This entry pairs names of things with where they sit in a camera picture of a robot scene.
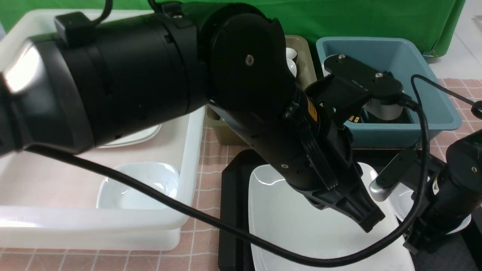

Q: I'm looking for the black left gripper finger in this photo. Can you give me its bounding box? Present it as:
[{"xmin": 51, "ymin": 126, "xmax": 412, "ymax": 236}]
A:
[{"xmin": 339, "ymin": 184, "xmax": 385, "ymax": 233}]

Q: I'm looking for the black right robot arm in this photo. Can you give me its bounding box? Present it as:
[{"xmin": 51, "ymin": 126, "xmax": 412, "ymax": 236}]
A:
[{"xmin": 403, "ymin": 130, "xmax": 482, "ymax": 254}]

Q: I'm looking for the pile of black chopsticks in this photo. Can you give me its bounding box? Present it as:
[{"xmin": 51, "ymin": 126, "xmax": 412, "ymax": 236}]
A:
[{"xmin": 336, "ymin": 106, "xmax": 413, "ymax": 125}]

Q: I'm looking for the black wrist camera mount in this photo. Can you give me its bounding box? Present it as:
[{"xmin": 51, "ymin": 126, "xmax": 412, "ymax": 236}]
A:
[{"xmin": 305, "ymin": 54, "xmax": 404, "ymax": 126}]

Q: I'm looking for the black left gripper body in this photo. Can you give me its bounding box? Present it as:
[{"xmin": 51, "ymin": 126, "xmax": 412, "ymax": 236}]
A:
[{"xmin": 213, "ymin": 90, "xmax": 364, "ymax": 207}]

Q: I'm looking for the olive green spoon bin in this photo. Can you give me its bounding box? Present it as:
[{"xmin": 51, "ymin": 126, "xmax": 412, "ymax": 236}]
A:
[{"xmin": 203, "ymin": 35, "xmax": 317, "ymax": 146}]

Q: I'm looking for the small white bowl in tub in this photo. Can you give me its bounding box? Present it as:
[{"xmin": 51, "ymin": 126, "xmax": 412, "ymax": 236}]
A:
[{"xmin": 96, "ymin": 162, "xmax": 179, "ymax": 210}]

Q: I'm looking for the black serving tray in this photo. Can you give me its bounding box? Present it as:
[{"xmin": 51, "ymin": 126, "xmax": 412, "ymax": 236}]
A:
[{"xmin": 218, "ymin": 150, "xmax": 481, "ymax": 271}]

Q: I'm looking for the blue chopstick bin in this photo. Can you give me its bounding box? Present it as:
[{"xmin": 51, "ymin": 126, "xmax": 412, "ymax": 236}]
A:
[{"xmin": 316, "ymin": 37, "xmax": 462, "ymax": 149}]

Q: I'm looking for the lower white plate in tub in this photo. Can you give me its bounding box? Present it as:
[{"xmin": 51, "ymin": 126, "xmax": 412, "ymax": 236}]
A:
[{"xmin": 98, "ymin": 125, "xmax": 162, "ymax": 149}]

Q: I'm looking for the green backdrop cloth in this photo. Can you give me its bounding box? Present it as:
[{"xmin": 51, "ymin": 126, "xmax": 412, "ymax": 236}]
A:
[{"xmin": 22, "ymin": 0, "xmax": 457, "ymax": 66}]

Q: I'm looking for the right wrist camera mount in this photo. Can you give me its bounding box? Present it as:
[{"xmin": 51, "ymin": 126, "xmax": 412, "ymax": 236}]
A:
[{"xmin": 368, "ymin": 149, "xmax": 445, "ymax": 202}]

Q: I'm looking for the small white bowl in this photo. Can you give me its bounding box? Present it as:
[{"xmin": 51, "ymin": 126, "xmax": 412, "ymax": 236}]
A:
[
  {"xmin": 387, "ymin": 183, "xmax": 413, "ymax": 221},
  {"xmin": 96, "ymin": 162, "xmax": 179, "ymax": 210}
]

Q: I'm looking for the pink checkered tablecloth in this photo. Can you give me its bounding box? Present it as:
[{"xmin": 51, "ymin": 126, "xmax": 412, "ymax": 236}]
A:
[{"xmin": 1, "ymin": 98, "xmax": 481, "ymax": 271}]

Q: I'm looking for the large translucent white tub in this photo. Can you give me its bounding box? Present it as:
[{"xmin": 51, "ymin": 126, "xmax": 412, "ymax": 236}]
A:
[{"xmin": 0, "ymin": 9, "xmax": 215, "ymax": 251}]

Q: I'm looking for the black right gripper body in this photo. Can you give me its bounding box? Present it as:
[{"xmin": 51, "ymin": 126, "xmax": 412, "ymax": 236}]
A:
[{"xmin": 403, "ymin": 196, "xmax": 471, "ymax": 254}]

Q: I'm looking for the pile of white spoons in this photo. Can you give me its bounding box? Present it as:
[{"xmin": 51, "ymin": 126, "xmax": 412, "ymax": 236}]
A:
[{"xmin": 285, "ymin": 47, "xmax": 298, "ymax": 78}]

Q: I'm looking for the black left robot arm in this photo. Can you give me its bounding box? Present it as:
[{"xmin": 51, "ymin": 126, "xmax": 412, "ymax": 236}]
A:
[{"xmin": 1, "ymin": 0, "xmax": 384, "ymax": 233}]

